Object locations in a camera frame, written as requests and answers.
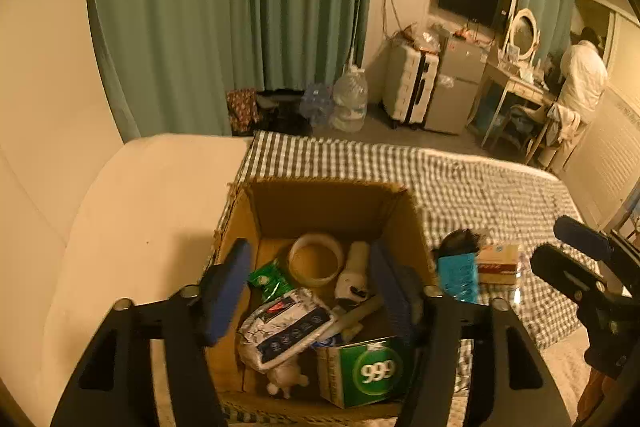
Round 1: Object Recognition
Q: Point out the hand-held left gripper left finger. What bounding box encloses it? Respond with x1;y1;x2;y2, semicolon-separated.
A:
50;238;252;427

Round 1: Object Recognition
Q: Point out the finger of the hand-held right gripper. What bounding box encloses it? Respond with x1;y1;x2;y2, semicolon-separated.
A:
530;244;609;303
554;215;614;261

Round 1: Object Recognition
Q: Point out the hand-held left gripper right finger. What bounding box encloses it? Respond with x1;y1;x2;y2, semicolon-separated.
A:
370;239;572;427

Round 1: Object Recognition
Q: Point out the white plastic tube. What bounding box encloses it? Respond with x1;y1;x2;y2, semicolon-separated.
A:
320;294;386;348

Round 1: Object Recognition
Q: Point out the green snack packet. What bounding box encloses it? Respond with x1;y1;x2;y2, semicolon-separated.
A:
248;259;296;303

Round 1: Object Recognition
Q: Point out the tan tissue box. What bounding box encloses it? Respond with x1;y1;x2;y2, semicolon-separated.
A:
475;243;523;286

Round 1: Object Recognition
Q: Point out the teal packet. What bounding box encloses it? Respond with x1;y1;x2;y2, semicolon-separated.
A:
436;252;482;303

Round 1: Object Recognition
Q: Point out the white tape roll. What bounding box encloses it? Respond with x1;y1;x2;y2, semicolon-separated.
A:
287;233;346;283

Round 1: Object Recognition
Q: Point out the blue white patterned packet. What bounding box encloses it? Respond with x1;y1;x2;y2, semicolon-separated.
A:
236;288;336;373

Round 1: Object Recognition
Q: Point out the green medicine box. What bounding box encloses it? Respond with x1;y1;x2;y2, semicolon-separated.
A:
316;336;416;409

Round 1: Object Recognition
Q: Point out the white plush bear toy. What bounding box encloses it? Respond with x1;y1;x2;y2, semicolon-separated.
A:
265;354;311;398

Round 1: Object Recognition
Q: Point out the brown cardboard box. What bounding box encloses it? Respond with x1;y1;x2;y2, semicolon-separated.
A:
202;177;468;423

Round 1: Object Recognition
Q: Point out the person's right forearm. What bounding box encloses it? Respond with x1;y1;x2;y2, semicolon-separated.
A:
575;367;623;427

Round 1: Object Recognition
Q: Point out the black pouch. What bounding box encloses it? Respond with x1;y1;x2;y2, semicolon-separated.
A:
437;229;496;258

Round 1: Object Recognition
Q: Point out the white louvered wardrobe door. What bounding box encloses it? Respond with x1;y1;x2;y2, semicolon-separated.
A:
565;7;640;228

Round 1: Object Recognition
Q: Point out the chair with draped clothes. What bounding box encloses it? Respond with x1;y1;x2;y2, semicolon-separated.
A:
505;102;583;168

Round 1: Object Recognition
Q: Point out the checked bed sheet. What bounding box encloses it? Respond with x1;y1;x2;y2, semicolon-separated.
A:
215;131;601;423

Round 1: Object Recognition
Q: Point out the white vanity desk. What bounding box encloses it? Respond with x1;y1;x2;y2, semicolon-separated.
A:
467;59;558;165

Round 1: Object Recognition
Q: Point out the floral bag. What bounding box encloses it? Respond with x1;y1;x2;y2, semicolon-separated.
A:
226;88;261;132

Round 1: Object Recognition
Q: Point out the black floor bag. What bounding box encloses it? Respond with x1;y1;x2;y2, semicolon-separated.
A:
257;89;313;135

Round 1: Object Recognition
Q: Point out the small grey fridge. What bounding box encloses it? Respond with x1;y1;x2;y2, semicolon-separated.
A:
425;32;488;135

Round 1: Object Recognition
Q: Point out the large clear water jug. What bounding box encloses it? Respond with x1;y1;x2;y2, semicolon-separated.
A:
330;62;370;132

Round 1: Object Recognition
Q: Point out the pack of water bottles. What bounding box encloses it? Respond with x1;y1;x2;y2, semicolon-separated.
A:
299;82;335;128

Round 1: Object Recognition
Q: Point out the oval vanity mirror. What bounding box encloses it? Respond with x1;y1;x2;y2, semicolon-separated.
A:
505;8;542;62

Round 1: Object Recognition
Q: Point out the white suitcase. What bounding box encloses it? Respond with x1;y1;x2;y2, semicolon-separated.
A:
382;42;441;130

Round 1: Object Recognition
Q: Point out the plastic bag clutter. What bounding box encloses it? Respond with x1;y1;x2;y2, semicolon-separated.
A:
395;24;441;50

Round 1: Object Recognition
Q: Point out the wide green curtain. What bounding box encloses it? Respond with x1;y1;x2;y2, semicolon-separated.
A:
85;0;376;140

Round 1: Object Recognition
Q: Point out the wall cable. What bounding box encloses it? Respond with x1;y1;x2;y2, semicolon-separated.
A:
382;0;401;38

